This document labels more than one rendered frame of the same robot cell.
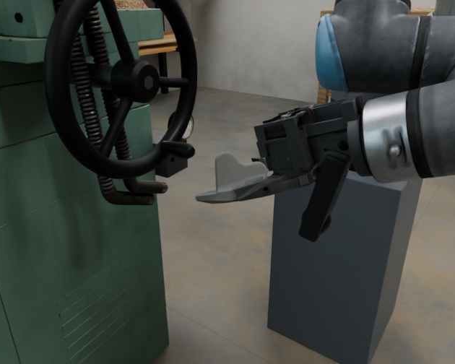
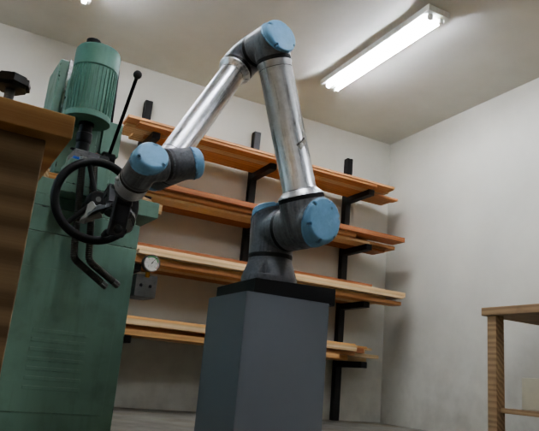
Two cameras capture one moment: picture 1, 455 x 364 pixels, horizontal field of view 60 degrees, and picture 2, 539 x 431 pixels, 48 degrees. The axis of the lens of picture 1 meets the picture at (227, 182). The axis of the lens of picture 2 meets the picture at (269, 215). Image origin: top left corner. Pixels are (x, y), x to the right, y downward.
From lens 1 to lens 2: 1.64 m
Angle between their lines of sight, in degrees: 48
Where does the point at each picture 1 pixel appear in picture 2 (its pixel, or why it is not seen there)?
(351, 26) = not seen: hidden behind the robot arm
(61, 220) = (55, 281)
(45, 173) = (56, 253)
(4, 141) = (44, 228)
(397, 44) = not seen: hidden behind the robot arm
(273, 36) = (467, 357)
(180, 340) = not seen: outside the picture
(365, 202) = (235, 307)
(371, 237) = (236, 334)
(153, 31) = (150, 212)
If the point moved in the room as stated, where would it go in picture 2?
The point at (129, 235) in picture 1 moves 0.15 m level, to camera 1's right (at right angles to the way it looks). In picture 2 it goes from (96, 323) to (130, 325)
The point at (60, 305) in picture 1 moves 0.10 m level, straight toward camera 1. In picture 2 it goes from (33, 331) to (22, 328)
